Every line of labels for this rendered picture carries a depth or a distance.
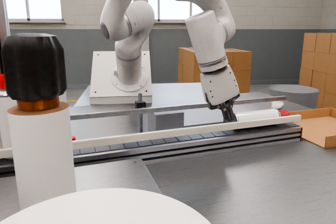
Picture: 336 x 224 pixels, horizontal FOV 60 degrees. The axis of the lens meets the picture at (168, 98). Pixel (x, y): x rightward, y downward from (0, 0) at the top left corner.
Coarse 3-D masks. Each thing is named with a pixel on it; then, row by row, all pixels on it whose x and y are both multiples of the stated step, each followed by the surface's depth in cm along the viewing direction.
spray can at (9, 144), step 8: (0, 80) 66; (0, 88) 66; (0, 96) 66; (8, 96) 66; (0, 104) 66; (8, 104) 66; (16, 104) 68; (0, 112) 67; (0, 120) 67; (0, 128) 68; (8, 128) 67; (8, 136) 68; (8, 144) 68; (8, 160) 69
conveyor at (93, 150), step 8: (240, 128) 92; (248, 128) 92; (256, 128) 92; (264, 128) 92; (272, 128) 92; (280, 128) 93; (176, 136) 85; (184, 136) 85; (192, 136) 85; (200, 136) 85; (208, 136) 85; (216, 136) 85; (112, 144) 79; (120, 144) 79; (128, 144) 79; (136, 144) 79; (144, 144) 79; (152, 144) 79; (80, 152) 74; (88, 152) 74; (96, 152) 75; (0, 160) 69
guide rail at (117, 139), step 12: (252, 120) 89; (264, 120) 90; (276, 120) 91; (288, 120) 93; (300, 120) 94; (144, 132) 78; (156, 132) 79; (168, 132) 80; (180, 132) 81; (192, 132) 82; (204, 132) 84; (72, 144) 72; (84, 144) 73; (96, 144) 74; (108, 144) 75; (0, 156) 67; (12, 156) 68
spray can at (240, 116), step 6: (234, 114) 90; (240, 114) 90; (246, 114) 91; (252, 114) 91; (258, 114) 92; (264, 114) 92; (270, 114) 93; (276, 114) 94; (282, 114) 95; (288, 114) 96; (234, 120) 92; (240, 120) 89
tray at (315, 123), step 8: (288, 112) 114; (296, 112) 115; (304, 112) 117; (312, 112) 118; (320, 112) 120; (328, 112) 121; (304, 120) 115; (312, 120) 115; (320, 120) 115; (328, 120) 115; (304, 128) 106; (312, 128) 106; (320, 128) 106; (328, 128) 106; (304, 136) 98; (312, 136) 98; (320, 136) 98; (328, 136) 88; (320, 144) 91; (328, 144) 89
